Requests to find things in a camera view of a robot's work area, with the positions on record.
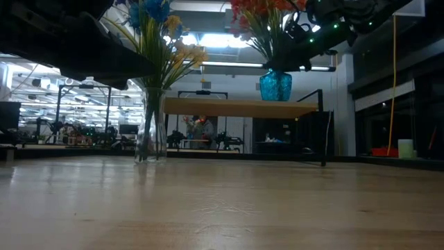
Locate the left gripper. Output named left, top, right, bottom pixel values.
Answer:
left=0, top=12, right=156, bottom=90

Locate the yellow artificial flower bunch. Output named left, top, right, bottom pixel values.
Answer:
left=162, top=15, right=210, bottom=90

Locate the black camera cable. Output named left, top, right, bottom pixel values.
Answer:
left=284, top=12, right=315, bottom=44

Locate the green stems bouquet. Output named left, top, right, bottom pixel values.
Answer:
left=228, top=0, right=278, bottom=67

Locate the person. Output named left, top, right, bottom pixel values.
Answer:
left=191, top=115, right=216, bottom=140

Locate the clear glass vase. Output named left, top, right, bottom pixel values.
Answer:
left=133, top=85, right=169, bottom=165

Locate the wooden shelf with black legs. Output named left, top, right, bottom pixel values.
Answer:
left=162, top=89, right=329, bottom=167

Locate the black background monitor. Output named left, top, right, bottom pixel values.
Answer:
left=118, top=124, right=139, bottom=136
left=0, top=101, right=22, bottom=132

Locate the black background camera bar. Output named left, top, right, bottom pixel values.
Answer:
left=177, top=89, right=230, bottom=101

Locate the blue artificial flower bunch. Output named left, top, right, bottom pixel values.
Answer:
left=103, top=0, right=187, bottom=160

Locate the yellow extension cable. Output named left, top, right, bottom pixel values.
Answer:
left=386, top=13, right=398, bottom=147

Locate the red stick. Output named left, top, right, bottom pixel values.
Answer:
left=429, top=125, right=438, bottom=151

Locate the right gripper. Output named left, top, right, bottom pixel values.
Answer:
left=262, top=20, right=322, bottom=73

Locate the blue glass vase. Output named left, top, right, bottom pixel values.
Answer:
left=259, top=68, right=293, bottom=102

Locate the black background rig frame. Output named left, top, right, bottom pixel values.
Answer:
left=54, top=84, right=112, bottom=144

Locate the red container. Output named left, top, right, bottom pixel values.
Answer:
left=370, top=147, right=399, bottom=158

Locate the pale green cup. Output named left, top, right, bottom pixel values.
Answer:
left=398, top=138, right=415, bottom=160

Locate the long tube light bar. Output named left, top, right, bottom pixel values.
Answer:
left=180, top=60, right=336, bottom=73

